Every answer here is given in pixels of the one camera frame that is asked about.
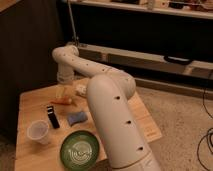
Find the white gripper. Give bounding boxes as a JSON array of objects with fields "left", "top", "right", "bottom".
[{"left": 57, "top": 65, "right": 74, "bottom": 84}]

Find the green ceramic bowl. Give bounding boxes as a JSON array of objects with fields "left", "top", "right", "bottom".
[{"left": 60, "top": 130, "right": 100, "bottom": 171}]

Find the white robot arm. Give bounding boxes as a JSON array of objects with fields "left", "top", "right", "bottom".
[{"left": 52, "top": 45, "right": 161, "bottom": 171}]

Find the white crumpled object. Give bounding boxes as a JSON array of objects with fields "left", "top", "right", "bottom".
[{"left": 76, "top": 84, "right": 86, "bottom": 97}]

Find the orange carrot toy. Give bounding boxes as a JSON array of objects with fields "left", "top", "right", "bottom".
[{"left": 51, "top": 97, "right": 72, "bottom": 105}]

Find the metal stand pole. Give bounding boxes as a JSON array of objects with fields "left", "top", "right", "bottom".
[{"left": 67, "top": 0, "right": 79, "bottom": 46}]

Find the blue sponge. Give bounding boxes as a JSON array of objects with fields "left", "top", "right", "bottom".
[{"left": 67, "top": 112, "right": 88, "bottom": 126}]

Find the black rectangular block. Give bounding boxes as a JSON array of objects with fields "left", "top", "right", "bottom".
[{"left": 47, "top": 106, "right": 60, "bottom": 129}]

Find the clear plastic cup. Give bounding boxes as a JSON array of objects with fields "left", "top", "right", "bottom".
[{"left": 27, "top": 120, "right": 50, "bottom": 145}]

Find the wooden shelf rail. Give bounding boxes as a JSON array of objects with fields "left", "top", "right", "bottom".
[{"left": 78, "top": 44, "right": 213, "bottom": 79}]

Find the black handle on rail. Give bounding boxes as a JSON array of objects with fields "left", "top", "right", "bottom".
[{"left": 164, "top": 56, "right": 193, "bottom": 65}]

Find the black cable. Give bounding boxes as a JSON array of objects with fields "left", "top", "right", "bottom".
[{"left": 196, "top": 69, "right": 213, "bottom": 171}]

